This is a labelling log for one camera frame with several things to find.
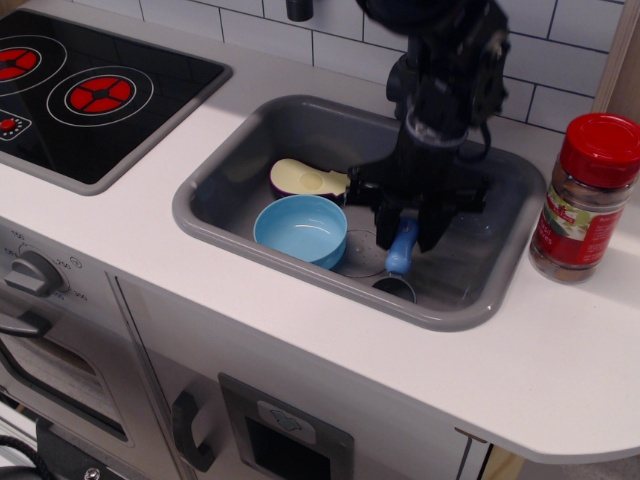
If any toy oven door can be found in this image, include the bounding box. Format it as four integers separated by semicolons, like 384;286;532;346
1;288;180;479

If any red lid spice jar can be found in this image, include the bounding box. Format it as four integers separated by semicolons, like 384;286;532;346
529;113;639;283

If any grey sink basin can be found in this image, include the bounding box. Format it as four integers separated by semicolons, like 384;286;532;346
173;96;546;331

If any grey dispenser panel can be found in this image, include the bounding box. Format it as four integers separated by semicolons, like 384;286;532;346
218;373;355;480

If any blue handled measuring spoon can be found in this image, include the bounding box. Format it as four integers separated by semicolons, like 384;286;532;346
373;217;419;303

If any dark cabinet door handle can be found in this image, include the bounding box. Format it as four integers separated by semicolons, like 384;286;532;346
171;391;216;473

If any light blue bowl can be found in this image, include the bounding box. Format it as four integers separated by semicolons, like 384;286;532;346
253;195;348;269

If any dark grey faucet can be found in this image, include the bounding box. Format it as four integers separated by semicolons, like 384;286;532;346
386;52;416;120

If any black cable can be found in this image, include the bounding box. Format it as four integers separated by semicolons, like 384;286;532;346
0;434;41;480

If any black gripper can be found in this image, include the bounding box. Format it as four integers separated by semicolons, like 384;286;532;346
345;127;489;253

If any grey oven door handle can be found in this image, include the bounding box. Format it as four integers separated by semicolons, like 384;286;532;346
1;311;52;338

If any grey oven knob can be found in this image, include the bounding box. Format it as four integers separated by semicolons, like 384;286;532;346
4;251;65;298

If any black toy stovetop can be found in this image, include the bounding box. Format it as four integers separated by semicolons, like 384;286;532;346
1;9;232;196

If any toy eggplant slice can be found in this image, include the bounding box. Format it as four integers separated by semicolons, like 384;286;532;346
269;158;350;199

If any wooden side post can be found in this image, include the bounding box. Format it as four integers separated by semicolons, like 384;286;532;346
592;0;639;123

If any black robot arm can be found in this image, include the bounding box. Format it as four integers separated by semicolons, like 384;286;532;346
345;1;510;252

